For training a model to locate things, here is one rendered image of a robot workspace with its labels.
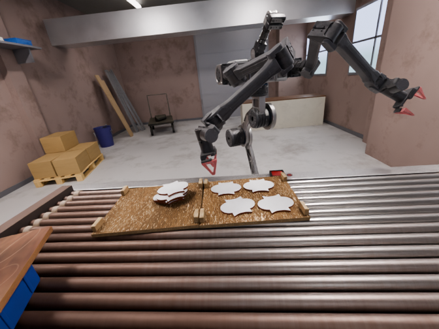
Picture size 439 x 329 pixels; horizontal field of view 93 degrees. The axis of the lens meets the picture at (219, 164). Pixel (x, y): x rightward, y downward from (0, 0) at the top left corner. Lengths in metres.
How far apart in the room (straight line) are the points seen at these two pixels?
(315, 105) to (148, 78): 5.77
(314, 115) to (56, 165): 5.84
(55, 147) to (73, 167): 0.76
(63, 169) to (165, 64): 5.41
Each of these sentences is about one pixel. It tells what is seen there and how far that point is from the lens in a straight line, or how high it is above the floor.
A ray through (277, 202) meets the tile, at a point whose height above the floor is 0.94.
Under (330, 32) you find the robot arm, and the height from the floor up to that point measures 1.57.
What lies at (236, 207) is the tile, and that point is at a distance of 0.86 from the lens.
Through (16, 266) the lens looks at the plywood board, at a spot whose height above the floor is 1.04.
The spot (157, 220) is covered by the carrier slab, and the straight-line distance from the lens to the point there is 0.89.
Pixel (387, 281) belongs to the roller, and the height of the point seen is 0.92.
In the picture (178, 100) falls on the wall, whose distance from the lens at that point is 8.41.
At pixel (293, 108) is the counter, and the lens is 6.05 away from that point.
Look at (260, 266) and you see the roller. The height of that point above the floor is 0.92.
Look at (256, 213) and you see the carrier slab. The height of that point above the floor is 0.94.
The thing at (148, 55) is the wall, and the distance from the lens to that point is 8.63.
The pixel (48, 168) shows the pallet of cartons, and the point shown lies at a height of 0.31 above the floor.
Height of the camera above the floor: 1.43
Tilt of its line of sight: 23 degrees down
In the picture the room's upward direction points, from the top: 6 degrees counter-clockwise
